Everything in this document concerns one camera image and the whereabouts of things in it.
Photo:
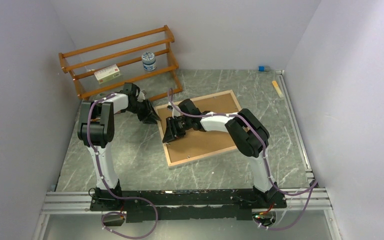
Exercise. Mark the aluminium rail frame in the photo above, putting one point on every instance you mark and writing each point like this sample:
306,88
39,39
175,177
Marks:
141,164

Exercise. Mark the clear tape roll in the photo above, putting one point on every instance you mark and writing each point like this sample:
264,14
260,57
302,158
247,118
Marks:
98,96

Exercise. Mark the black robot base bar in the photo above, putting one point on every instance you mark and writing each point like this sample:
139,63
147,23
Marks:
241,204

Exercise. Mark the orange wooden shelf rack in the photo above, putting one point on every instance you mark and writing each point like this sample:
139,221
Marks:
126,53

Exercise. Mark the white blue jar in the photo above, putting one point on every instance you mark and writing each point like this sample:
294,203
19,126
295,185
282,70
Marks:
149,61

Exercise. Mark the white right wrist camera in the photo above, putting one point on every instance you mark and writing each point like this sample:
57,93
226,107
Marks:
174,112

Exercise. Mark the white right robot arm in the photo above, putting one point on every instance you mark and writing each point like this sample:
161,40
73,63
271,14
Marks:
249,135

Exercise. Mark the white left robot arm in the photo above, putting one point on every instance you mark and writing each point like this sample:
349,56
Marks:
96,129

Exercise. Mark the small yellow wooden stick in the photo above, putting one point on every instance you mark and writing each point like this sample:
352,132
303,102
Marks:
277,89

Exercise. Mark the blue capped small bottle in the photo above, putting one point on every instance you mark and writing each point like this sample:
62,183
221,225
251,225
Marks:
264,68

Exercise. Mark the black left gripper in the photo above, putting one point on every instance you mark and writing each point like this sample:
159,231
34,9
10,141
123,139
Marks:
150,119

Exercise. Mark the white green box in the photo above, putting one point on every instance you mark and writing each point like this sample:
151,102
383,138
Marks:
107,74

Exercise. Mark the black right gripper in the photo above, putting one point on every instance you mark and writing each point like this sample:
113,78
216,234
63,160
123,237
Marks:
171,132

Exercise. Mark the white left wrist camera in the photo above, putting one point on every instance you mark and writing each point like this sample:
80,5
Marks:
141,96

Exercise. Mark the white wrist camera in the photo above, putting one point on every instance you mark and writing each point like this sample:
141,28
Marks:
141,96
174,112

